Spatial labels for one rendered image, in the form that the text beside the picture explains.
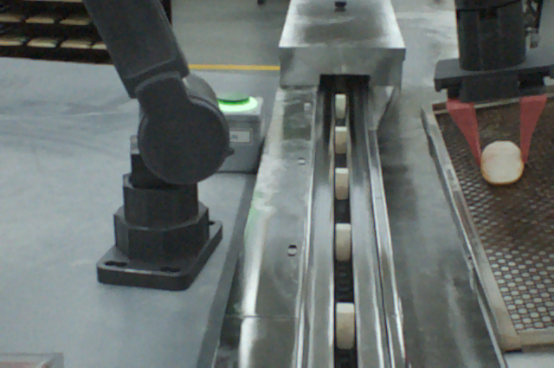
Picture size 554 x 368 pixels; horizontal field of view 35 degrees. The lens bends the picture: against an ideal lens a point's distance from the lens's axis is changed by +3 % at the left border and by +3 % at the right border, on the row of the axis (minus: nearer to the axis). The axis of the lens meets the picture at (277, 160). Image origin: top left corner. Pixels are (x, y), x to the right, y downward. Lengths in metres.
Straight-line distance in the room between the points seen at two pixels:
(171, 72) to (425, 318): 0.29
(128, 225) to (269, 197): 0.15
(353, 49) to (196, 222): 0.52
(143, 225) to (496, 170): 0.33
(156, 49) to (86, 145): 0.43
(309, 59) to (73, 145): 0.35
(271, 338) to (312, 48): 0.67
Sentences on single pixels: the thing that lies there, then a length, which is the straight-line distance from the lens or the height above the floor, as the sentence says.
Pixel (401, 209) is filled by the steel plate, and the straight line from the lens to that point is 0.93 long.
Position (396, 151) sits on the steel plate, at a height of 0.82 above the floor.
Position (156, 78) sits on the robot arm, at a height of 1.01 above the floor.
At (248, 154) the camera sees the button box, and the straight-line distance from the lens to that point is 1.01.
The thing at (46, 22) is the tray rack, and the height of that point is 0.60.
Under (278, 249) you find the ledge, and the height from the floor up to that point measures 0.86.
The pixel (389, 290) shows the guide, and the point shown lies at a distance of 0.68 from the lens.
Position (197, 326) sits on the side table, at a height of 0.82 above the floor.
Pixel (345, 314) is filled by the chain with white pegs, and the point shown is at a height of 0.87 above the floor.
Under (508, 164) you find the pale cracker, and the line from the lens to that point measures 0.83.
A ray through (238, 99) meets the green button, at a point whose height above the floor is 0.91.
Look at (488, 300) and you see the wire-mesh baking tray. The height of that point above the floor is 0.90.
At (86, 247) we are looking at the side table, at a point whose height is 0.82.
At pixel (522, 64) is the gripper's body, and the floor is 1.00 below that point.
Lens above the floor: 1.19
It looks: 20 degrees down
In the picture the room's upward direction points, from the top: straight up
